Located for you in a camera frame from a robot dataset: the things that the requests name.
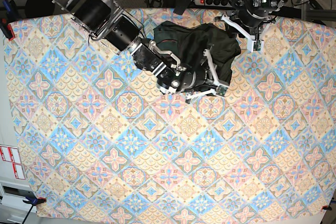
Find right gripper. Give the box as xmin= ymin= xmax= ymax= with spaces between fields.
xmin=183 ymin=66 xmax=218 ymax=92

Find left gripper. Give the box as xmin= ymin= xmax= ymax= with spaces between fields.
xmin=227 ymin=8 xmax=269 ymax=39

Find dark green long-sleeve shirt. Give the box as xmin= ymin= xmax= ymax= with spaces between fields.
xmin=154 ymin=21 xmax=241 ymax=83

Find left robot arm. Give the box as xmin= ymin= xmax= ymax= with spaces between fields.
xmin=229 ymin=0 xmax=288 ymax=40

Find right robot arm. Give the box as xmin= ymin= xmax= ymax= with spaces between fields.
xmin=52 ymin=0 xmax=228 ymax=99

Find black remote control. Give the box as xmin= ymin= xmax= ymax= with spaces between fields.
xmin=173 ymin=0 xmax=193 ymax=15

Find patterned tile tablecloth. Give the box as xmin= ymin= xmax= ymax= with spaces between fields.
xmin=4 ymin=15 xmax=335 ymax=223

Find red clamp bottom right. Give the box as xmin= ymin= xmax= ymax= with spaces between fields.
xmin=322 ymin=206 xmax=332 ymax=211

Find white red labelled stickers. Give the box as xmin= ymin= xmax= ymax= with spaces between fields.
xmin=1 ymin=145 xmax=25 ymax=180

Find red black clamp top left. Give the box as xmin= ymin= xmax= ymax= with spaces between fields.
xmin=1 ymin=0 xmax=15 ymax=41

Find blue clamp bottom left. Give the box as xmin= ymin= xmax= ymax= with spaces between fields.
xmin=22 ymin=197 xmax=47 ymax=224

